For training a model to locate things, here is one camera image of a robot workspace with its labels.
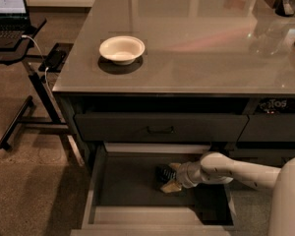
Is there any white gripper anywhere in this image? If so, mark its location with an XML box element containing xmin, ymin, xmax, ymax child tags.
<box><xmin>160</xmin><ymin>161</ymin><xmax>203</xmax><ymax>194</ymax></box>

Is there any blue rxbar wrapper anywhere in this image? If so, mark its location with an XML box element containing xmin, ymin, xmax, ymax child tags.
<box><xmin>155</xmin><ymin>165</ymin><xmax>176</xmax><ymax>184</ymax></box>

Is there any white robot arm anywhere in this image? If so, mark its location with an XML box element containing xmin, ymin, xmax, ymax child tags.
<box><xmin>160</xmin><ymin>151</ymin><xmax>295</xmax><ymax>236</ymax></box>

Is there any open grey middle drawer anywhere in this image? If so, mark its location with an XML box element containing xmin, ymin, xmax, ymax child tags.
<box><xmin>70</xmin><ymin>143</ymin><xmax>239</xmax><ymax>236</ymax></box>

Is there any right grey middle drawer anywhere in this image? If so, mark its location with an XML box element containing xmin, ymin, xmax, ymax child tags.
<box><xmin>229</xmin><ymin>149</ymin><xmax>295</xmax><ymax>167</ymax></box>

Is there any grey counter cabinet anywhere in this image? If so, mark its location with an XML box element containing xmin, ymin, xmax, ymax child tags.
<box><xmin>54</xmin><ymin>0</ymin><xmax>295</xmax><ymax>161</ymax></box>

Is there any right grey top drawer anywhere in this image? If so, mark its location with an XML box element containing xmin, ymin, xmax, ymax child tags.
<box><xmin>239</xmin><ymin>114</ymin><xmax>295</xmax><ymax>142</ymax></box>

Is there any black chips bag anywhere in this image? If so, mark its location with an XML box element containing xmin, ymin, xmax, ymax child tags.
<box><xmin>257</xmin><ymin>98</ymin><xmax>295</xmax><ymax>114</ymax></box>

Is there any white paper bowl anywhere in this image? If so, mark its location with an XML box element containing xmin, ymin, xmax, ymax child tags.
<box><xmin>99</xmin><ymin>36</ymin><xmax>146</xmax><ymax>65</ymax></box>

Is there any black laptop stand table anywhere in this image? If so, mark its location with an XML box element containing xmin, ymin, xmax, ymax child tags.
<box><xmin>0</xmin><ymin>15</ymin><xmax>74</xmax><ymax>150</ymax></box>

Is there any black laptop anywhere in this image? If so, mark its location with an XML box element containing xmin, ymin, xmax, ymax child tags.
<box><xmin>0</xmin><ymin>0</ymin><xmax>30</xmax><ymax>51</ymax></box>

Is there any black drawer handle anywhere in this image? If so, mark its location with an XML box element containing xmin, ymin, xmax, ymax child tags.
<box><xmin>147</xmin><ymin>126</ymin><xmax>175</xmax><ymax>135</ymax></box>

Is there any white charging cable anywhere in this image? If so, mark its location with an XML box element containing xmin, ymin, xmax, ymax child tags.
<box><xmin>21</xmin><ymin>33</ymin><xmax>55</xmax><ymax>98</ymax></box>

